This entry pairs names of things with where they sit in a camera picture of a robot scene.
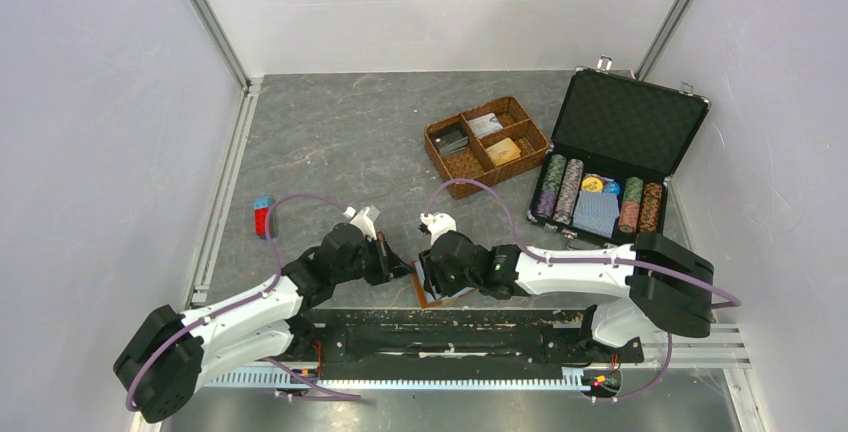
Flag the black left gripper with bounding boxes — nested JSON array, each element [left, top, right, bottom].
[[333, 231, 414, 286]]

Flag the brown leather card holder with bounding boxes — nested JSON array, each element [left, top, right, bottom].
[[411, 261, 477, 309]]

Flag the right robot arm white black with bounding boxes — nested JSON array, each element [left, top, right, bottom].
[[415, 231, 714, 360]]

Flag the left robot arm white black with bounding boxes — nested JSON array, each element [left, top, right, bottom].
[[113, 223, 414, 423]]

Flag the black card stack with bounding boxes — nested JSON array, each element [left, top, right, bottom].
[[431, 123, 469, 157]]

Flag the tan card box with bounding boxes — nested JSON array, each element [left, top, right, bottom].
[[485, 138, 521, 166]]

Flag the white card stack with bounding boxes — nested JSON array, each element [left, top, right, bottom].
[[467, 113, 504, 138]]

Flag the blue playing card deck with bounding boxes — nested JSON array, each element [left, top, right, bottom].
[[572, 190, 619, 238]]

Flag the woven wicker divided basket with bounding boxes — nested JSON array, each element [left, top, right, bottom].
[[424, 95, 551, 186]]

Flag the red blue toy block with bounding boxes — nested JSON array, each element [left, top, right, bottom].
[[253, 195, 276, 240]]

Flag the purple green chip row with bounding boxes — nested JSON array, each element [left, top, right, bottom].
[[536, 154, 567, 218]]

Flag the grey striped chip row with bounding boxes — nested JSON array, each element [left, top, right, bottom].
[[553, 159, 584, 224]]

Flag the yellow dealer button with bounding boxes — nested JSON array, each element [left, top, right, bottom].
[[580, 176, 605, 192]]

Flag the blue round dealer chip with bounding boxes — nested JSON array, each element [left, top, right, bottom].
[[602, 181, 622, 196]]

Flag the green pink chip row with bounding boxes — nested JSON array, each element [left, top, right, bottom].
[[618, 177, 644, 234]]

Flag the black poker chip case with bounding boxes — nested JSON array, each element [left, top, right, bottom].
[[527, 68, 710, 245]]

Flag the brown poker chip row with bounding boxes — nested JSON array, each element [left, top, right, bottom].
[[637, 183, 663, 232]]

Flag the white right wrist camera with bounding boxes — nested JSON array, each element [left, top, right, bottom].
[[419, 212, 456, 245]]

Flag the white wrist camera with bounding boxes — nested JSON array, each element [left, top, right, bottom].
[[343, 205, 380, 240], [419, 212, 456, 245]]

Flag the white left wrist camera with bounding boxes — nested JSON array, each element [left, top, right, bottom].
[[343, 205, 380, 240]]

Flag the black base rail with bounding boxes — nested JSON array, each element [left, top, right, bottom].
[[277, 309, 645, 380]]

